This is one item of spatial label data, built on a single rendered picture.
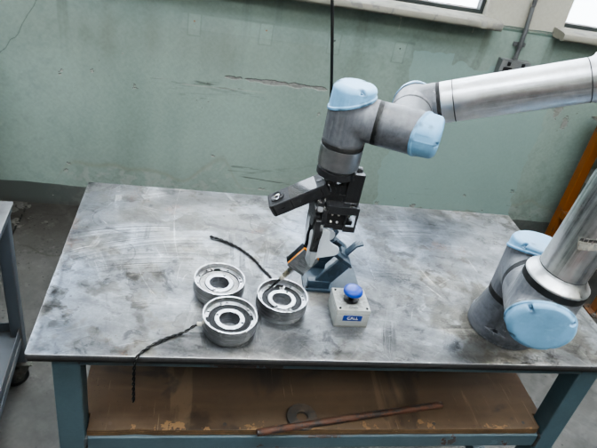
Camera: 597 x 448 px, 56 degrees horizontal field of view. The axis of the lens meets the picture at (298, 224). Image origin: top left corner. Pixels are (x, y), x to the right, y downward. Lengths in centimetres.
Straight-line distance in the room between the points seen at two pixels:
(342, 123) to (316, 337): 43
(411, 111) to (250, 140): 183
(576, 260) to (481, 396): 59
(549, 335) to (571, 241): 18
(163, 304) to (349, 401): 50
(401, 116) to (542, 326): 44
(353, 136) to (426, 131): 12
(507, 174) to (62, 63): 224
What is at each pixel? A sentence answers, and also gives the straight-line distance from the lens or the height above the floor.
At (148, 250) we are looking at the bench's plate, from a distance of 129.
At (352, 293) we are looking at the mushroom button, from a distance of 113.
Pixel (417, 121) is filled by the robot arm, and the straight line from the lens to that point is 93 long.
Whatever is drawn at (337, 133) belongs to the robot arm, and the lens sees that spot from 94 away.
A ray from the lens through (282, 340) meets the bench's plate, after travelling 110.
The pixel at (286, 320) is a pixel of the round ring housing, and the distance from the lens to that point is 111.
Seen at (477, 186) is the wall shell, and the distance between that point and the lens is 315.
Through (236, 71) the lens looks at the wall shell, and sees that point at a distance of 259.
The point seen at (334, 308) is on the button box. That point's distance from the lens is 115.
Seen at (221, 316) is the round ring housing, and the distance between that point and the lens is 110.
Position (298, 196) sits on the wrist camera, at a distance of 100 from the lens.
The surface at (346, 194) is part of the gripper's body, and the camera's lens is 101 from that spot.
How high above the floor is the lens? 156
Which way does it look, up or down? 32 degrees down
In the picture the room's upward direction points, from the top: 11 degrees clockwise
